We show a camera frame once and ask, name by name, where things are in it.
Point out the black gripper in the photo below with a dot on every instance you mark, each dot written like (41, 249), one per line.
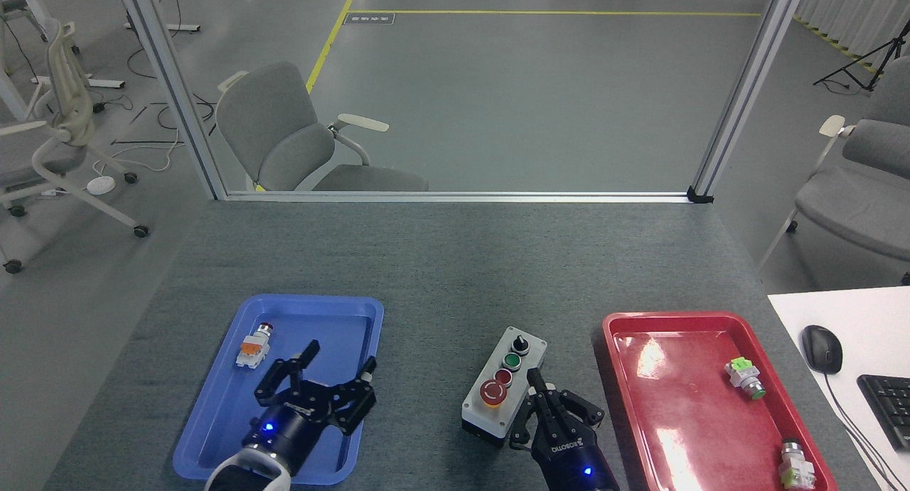
(291, 423)
(569, 455)

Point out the grey control box with buttons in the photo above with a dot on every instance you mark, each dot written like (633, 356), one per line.
(498, 406)

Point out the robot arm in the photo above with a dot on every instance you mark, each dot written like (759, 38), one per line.
(242, 473)

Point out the red push button orange block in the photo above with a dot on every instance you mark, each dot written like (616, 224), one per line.
(252, 349)

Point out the silver push button green block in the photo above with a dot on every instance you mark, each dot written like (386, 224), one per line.
(796, 466)

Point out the blue plastic tray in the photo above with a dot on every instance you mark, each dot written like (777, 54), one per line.
(213, 420)

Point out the red plastic tray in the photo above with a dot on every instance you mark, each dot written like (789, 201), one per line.
(697, 406)

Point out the grey office chair white armrests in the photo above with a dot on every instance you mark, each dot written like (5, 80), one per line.
(284, 136)

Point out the black computer mouse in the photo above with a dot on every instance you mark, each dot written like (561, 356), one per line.
(822, 349)

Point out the white round floor device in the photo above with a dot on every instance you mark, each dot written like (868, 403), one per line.
(101, 185)

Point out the white side table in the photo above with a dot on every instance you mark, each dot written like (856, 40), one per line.
(867, 320)

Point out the black keyboard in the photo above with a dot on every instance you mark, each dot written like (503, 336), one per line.
(889, 406)

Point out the grey fabric chair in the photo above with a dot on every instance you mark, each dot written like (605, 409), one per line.
(853, 200)

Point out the grey floor sign plate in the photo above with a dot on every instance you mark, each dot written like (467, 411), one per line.
(370, 18)

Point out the white desk foot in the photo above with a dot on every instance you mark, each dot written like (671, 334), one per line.
(92, 82)
(174, 28)

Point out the white mesh office chair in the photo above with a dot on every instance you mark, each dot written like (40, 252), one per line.
(67, 100)

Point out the black tripod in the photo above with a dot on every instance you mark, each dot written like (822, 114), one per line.
(871, 61)

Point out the white curtain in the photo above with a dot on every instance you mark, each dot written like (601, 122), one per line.
(853, 11)

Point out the green push button switch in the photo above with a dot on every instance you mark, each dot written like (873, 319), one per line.
(745, 377)

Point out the silver aluminium rail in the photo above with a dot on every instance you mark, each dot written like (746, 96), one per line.
(455, 196)

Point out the black corner bracket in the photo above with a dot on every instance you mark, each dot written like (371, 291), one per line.
(699, 195)

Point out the silver aluminium post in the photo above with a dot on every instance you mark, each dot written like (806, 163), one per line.
(750, 86)
(174, 96)

